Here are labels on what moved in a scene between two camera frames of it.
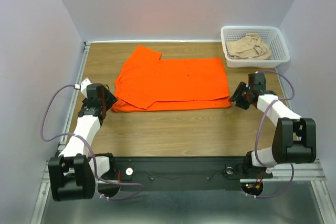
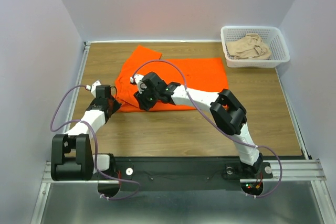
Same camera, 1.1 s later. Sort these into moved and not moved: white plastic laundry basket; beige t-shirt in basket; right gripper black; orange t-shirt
Moved: right gripper black
Not moved: beige t-shirt in basket; white plastic laundry basket; orange t-shirt
